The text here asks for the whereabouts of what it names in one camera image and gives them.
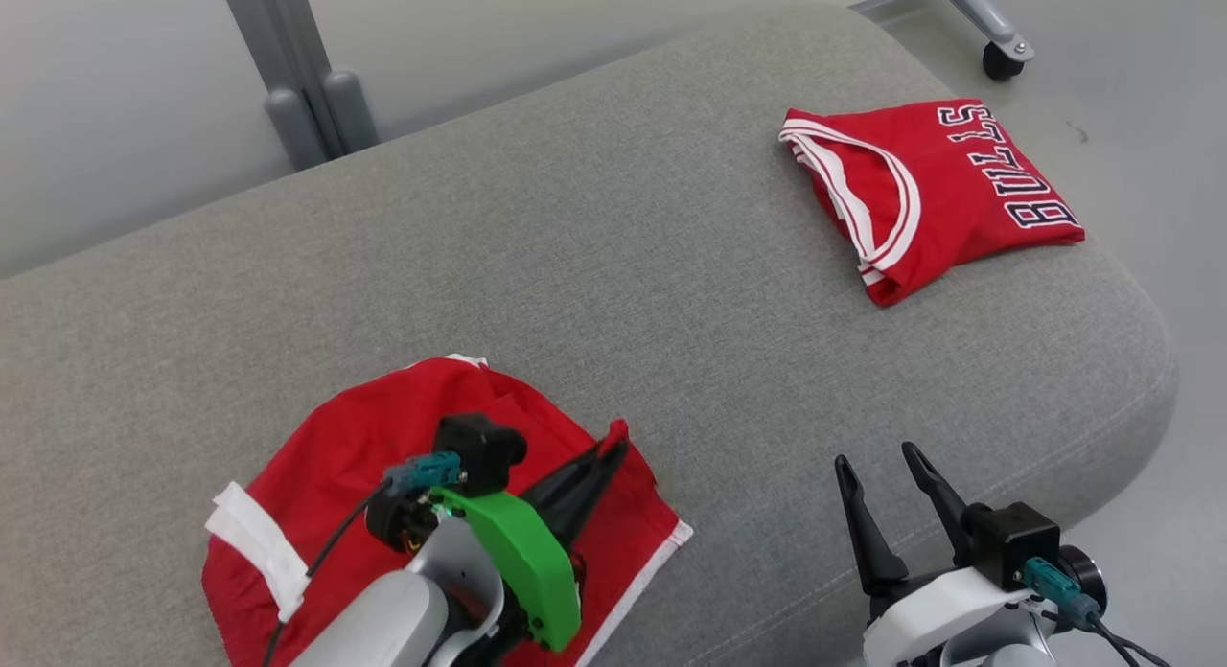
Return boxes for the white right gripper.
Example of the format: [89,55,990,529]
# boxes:
[834,442,1029,667]

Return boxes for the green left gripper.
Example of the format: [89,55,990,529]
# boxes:
[428,437,629,652]

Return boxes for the red shorts with white trim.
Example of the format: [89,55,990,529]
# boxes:
[201,355,694,667]

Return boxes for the red Bulls basketball jersey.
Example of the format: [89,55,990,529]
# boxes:
[778,99,1086,308]

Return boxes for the grey fabric sofa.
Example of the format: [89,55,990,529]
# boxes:
[0,4,1180,667]

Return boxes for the black caster wheel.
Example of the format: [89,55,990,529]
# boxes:
[982,42,1025,81]

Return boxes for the grey partition foot leg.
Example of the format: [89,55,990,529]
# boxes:
[938,0,1036,59]

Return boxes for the left arm cable teal plug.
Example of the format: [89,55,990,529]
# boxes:
[264,451,468,667]

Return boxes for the arm cable teal plug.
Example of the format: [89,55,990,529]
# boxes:
[1021,558,1175,667]
[264,451,468,667]

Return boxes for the right arm cable teal plug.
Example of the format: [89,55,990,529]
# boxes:
[1021,558,1175,667]

